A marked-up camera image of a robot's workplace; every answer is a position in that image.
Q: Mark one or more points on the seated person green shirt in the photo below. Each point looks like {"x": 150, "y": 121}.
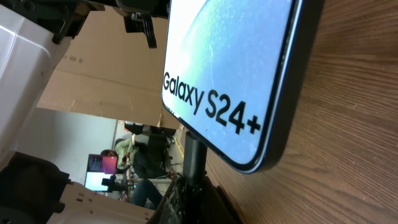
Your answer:
{"x": 146, "y": 193}

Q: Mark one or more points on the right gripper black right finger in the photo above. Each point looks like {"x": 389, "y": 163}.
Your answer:
{"x": 216, "y": 208}

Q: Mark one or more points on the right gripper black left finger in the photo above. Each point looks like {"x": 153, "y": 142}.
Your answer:
{"x": 172, "y": 207}

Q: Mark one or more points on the Galaxy S24 smartphone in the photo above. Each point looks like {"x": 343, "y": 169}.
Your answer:
{"x": 233, "y": 73}

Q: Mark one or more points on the brown cardboard panel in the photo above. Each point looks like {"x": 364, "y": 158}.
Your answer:
{"x": 111, "y": 73}

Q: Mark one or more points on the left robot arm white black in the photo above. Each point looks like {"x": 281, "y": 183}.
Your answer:
{"x": 35, "y": 36}

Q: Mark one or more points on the computer monitor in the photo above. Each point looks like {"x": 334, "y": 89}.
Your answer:
{"x": 99, "y": 171}

